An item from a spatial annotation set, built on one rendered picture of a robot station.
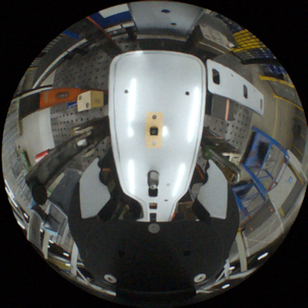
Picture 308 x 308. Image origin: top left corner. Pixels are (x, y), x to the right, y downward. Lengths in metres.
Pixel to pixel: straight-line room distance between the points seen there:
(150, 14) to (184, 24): 0.07
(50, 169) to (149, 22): 0.32
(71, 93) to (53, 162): 0.12
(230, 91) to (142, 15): 0.28
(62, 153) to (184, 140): 0.25
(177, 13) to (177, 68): 0.16
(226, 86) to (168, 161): 0.26
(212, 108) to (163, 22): 0.26
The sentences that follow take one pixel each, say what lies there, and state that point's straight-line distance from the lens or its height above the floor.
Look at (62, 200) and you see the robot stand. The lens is 0.78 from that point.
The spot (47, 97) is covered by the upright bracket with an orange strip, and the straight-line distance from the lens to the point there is 0.18.
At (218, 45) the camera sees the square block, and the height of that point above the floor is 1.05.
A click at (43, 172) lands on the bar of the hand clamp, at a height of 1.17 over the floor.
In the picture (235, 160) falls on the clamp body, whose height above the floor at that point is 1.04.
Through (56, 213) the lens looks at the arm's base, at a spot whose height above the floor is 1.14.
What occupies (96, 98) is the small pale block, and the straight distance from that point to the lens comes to 0.21.
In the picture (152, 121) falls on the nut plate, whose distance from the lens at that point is 0.22.
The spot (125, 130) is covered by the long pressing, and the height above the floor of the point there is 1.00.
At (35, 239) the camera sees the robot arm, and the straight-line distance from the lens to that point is 0.61.
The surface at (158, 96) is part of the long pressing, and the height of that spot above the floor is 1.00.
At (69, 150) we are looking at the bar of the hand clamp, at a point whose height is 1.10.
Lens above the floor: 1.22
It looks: 61 degrees down
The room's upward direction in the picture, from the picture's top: 178 degrees clockwise
